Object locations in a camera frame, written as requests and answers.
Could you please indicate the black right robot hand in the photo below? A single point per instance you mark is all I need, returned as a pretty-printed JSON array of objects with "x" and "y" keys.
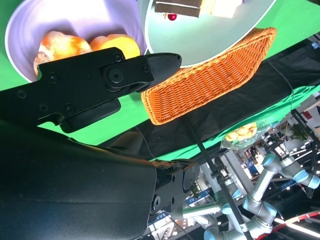
[{"x": 62, "y": 195}]

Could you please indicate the chocolate cake slice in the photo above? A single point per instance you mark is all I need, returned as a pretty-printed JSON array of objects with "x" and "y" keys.
[{"x": 177, "y": 7}]

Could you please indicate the orange white streaked bread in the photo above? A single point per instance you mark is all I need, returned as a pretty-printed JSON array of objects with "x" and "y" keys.
[{"x": 60, "y": 46}]

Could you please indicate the green potted plant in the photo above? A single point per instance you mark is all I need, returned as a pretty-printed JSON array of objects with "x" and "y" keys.
[{"x": 300, "y": 132}]

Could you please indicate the orange wicker basket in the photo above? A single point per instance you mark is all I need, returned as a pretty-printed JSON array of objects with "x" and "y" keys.
[{"x": 205, "y": 82}]

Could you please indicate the red hoop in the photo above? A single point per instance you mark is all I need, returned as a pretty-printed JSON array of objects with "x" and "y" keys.
[{"x": 302, "y": 217}]

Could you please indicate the silver blue-jointed robot arm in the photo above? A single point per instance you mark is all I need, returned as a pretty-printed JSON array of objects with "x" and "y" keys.
[
  {"x": 297, "y": 172},
  {"x": 260, "y": 197}
]

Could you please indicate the black pole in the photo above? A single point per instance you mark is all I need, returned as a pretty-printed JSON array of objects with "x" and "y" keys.
[{"x": 207, "y": 155}]

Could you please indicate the yellow cake slice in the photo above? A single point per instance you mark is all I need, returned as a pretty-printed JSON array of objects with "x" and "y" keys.
[{"x": 222, "y": 8}]

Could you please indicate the lavender plate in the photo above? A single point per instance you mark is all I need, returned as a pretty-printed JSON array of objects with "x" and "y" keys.
[{"x": 75, "y": 17}]

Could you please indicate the plastic bag of bread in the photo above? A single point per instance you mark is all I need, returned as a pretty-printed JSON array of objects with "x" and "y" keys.
[{"x": 242, "y": 133}]

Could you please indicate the black backdrop cloth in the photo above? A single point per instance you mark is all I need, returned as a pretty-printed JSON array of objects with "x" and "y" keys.
[{"x": 262, "y": 82}]

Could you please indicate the pale green bowl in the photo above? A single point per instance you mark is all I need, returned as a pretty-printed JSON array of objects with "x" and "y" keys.
[{"x": 200, "y": 40}]

